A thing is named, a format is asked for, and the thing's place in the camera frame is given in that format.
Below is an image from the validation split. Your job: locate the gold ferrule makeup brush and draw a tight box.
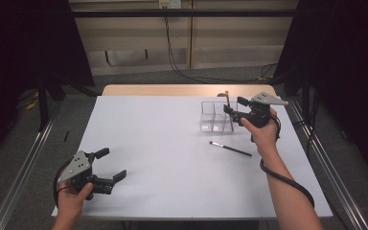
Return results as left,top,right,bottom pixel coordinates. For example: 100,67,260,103
217,90,235,132

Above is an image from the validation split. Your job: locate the black curtain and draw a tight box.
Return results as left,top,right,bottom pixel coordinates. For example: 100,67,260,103
273,0,368,175
0,0,96,167

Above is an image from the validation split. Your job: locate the black pen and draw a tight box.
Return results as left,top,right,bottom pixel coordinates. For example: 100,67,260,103
209,141,253,158

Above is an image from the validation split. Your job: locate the wooden table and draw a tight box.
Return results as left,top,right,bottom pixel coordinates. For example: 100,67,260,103
101,83,278,98

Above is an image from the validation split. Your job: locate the black metal crossbar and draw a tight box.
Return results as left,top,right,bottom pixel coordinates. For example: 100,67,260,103
71,8,299,18

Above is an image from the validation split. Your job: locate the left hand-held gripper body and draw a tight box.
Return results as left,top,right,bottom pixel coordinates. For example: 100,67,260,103
57,150,114,201

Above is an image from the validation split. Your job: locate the black power cable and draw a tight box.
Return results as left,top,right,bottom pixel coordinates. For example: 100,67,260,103
164,16,279,84

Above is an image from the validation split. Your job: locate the black metal stand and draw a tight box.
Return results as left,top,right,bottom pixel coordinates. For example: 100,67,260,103
35,72,51,132

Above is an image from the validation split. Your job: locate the clear plastic organizer box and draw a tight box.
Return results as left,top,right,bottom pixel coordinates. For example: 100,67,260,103
199,101,240,134

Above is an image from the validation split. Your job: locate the white wall socket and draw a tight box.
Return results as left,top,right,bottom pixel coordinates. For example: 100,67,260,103
158,0,183,10

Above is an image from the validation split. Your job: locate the person's left hand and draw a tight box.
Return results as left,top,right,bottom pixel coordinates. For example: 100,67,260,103
57,180,95,219

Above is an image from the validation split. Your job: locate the person's right hand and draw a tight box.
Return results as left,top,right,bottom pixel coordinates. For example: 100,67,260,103
240,107,281,158

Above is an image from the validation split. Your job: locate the white table cover sheet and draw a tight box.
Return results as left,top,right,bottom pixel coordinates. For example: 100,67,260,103
51,95,334,221

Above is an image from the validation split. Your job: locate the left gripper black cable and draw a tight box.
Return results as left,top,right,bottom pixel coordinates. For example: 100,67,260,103
53,158,75,209

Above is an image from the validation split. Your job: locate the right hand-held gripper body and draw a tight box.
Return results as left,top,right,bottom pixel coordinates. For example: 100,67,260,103
233,92,289,129

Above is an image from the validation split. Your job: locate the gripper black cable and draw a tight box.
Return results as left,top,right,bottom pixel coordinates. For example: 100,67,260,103
259,158,316,209
53,158,75,209

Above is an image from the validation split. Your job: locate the aluminium floor rail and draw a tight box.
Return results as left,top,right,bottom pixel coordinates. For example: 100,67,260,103
287,98,368,230
0,101,62,230

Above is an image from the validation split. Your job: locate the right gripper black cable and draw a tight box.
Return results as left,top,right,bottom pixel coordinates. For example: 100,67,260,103
259,158,316,209

